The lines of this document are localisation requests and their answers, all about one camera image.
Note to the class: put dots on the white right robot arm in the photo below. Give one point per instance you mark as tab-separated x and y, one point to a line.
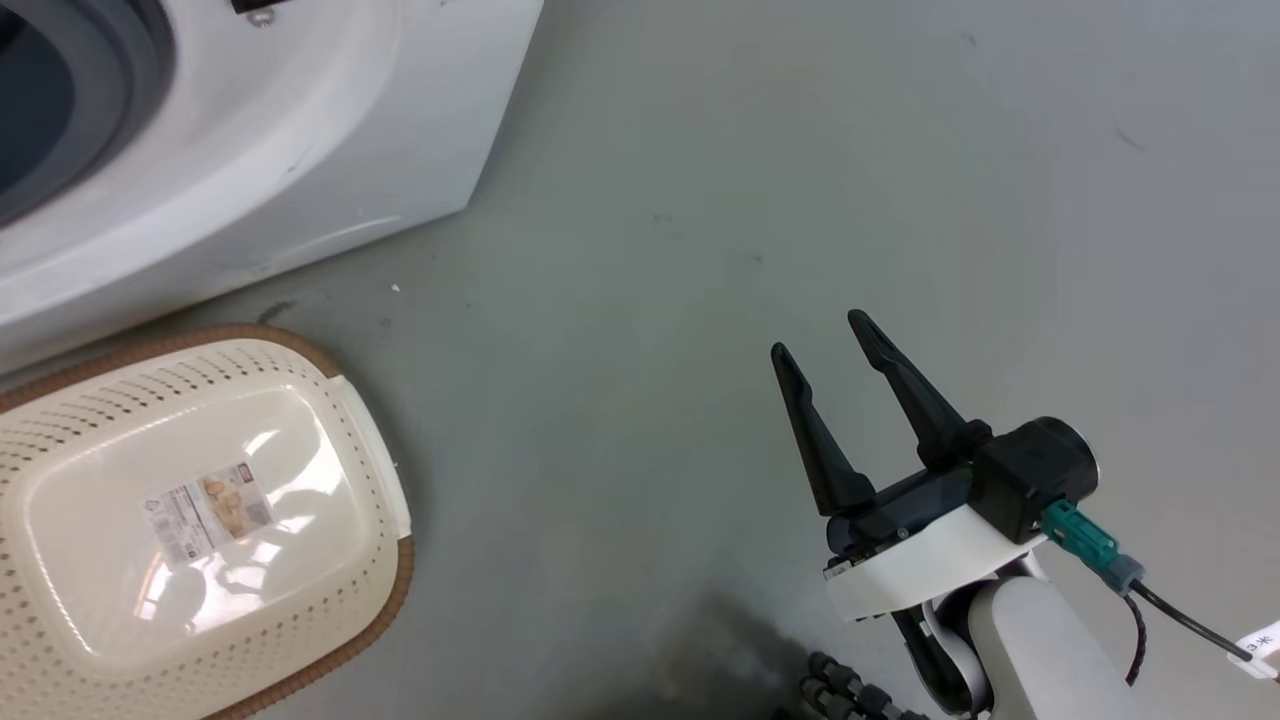
1040	650

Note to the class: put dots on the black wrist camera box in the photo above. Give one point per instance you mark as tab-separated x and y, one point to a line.
1030	475

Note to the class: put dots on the white washing machine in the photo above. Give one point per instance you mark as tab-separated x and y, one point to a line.
300	120

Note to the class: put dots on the paper label sticker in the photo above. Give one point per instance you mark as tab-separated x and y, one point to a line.
210	512

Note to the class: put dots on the cream perforated laundry basket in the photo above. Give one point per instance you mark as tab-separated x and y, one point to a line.
120	600

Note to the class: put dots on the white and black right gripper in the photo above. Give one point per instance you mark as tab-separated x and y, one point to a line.
915	555

